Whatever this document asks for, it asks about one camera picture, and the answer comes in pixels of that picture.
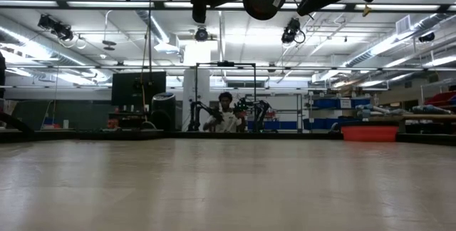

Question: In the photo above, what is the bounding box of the white air vent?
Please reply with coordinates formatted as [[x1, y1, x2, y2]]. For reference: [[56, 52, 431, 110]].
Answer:
[[395, 14, 413, 36]]

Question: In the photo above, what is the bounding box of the background black robot rig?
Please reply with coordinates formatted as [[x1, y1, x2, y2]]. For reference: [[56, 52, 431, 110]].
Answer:
[[187, 61, 274, 133]]

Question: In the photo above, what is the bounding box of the blue storage bin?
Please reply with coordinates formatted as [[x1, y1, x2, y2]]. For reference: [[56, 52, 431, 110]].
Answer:
[[312, 97, 372, 110]]

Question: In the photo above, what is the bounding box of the person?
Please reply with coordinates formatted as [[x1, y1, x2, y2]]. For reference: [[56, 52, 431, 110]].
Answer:
[[202, 91, 247, 133]]

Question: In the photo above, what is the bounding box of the black monitor screen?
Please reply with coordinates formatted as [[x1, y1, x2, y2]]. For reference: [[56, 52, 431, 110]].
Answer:
[[111, 71, 167, 107]]

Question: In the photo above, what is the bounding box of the red collapsible bin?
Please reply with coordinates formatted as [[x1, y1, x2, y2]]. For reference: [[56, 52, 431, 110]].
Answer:
[[341, 125, 399, 143]]

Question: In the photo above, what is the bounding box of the red tilted bin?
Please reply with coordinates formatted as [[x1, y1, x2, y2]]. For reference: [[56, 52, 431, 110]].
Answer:
[[425, 91, 456, 107]]

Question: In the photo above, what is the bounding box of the wooden workbench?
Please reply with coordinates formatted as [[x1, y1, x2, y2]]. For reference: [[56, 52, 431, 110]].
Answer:
[[370, 113, 456, 134]]

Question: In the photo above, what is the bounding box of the black spotlight cluster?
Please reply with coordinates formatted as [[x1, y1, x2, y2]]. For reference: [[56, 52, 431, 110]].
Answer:
[[37, 14, 75, 42]]

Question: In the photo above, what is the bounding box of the small black hanging camera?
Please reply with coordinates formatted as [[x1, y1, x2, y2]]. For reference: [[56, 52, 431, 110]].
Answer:
[[195, 26, 209, 42]]

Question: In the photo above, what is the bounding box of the silver air duct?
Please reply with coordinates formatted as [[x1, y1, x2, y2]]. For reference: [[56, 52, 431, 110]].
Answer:
[[341, 11, 456, 68]]

